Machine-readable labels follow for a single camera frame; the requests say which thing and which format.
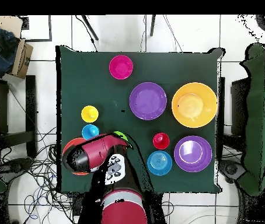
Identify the purple bowl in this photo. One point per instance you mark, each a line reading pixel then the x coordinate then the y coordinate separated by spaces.
pixel 148 101
pixel 192 154

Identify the pink bowl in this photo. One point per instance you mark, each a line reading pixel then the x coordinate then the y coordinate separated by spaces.
pixel 121 67

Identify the orange-red bowl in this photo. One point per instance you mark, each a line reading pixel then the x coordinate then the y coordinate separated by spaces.
pixel 73 142

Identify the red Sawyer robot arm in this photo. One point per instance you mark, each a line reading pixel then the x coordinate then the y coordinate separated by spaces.
pixel 123 210

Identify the green bowl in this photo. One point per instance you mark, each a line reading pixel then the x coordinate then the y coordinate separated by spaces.
pixel 121 134

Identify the red cup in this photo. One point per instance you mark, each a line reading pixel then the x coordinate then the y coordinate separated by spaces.
pixel 161 141

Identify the blue cup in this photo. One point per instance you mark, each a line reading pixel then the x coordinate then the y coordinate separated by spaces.
pixel 89 131

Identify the yellow cup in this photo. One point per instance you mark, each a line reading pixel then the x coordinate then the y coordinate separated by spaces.
pixel 89 114

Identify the blue bowl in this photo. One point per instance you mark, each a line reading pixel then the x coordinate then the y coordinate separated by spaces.
pixel 159 162

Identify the dark green tablecloth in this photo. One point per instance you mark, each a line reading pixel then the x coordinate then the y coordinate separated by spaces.
pixel 88 81

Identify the large yellow bowl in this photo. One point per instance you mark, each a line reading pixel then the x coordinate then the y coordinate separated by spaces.
pixel 194 105

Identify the black stand leg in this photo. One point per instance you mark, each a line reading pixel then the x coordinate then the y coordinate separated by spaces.
pixel 153 25
pixel 90 28

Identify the black wheeled base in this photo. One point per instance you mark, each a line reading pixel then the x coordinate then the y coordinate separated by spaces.
pixel 13 168
pixel 231 170

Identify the cardboard box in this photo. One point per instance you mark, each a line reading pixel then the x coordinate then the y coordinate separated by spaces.
pixel 21 58

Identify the blue clothing pile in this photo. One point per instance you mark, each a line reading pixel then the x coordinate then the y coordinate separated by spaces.
pixel 3 51

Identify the beige cardboard sheet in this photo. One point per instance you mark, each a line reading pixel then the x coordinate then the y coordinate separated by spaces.
pixel 8 25

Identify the black metal frame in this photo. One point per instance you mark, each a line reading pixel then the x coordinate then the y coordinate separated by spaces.
pixel 31 105
pixel 238 105

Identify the white board black frame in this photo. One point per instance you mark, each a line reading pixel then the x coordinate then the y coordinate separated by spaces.
pixel 36 28

